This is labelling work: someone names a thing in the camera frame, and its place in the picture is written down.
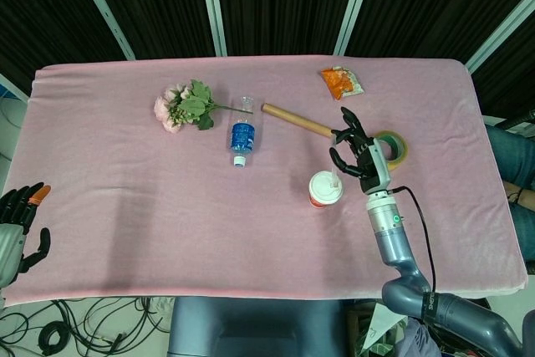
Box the person's leg in jeans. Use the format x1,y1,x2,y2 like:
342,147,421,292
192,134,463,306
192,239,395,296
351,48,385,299
510,200,535,267
486,125,535,191

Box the black floor cable bundle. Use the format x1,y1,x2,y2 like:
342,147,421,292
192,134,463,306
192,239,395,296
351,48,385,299
37,298,168,357

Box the orange snack packet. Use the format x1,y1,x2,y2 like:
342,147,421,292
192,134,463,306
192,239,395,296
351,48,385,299
320,66,365,101

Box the pink artificial flower bouquet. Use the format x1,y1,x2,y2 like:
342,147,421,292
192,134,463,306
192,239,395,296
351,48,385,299
154,79,233,133

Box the white frame post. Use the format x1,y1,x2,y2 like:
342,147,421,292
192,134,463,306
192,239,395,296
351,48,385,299
68,0,137,61
333,0,380,57
463,0,535,74
196,0,229,58

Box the blue-grey robot torso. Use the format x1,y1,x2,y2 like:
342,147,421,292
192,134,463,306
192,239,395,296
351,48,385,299
169,297,348,357

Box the brown cardboard tube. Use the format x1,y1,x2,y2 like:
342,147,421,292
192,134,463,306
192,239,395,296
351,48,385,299
260,102,335,140

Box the translucent white straw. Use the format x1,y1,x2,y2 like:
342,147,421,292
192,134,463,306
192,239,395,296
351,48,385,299
329,144,340,188

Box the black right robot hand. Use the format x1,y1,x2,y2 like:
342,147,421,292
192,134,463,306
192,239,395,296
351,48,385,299
329,106,393,196

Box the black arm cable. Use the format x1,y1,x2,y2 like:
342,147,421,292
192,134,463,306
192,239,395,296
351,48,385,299
386,185,438,295

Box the pink table cloth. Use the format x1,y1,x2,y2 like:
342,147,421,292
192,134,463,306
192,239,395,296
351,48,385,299
0,54,528,308

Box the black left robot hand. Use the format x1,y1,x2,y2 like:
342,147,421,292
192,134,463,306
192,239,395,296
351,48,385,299
0,181,52,287

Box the red paper cup white lid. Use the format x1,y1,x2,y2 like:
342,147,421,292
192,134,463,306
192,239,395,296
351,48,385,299
308,170,345,210

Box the clear bottle blue label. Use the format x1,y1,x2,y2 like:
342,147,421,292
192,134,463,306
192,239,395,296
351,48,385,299
227,95,257,168

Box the white paper sheet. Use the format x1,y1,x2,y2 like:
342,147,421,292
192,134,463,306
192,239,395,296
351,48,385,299
361,301,403,350

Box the yellow packing tape roll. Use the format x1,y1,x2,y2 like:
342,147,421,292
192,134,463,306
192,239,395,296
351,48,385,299
373,130,410,172

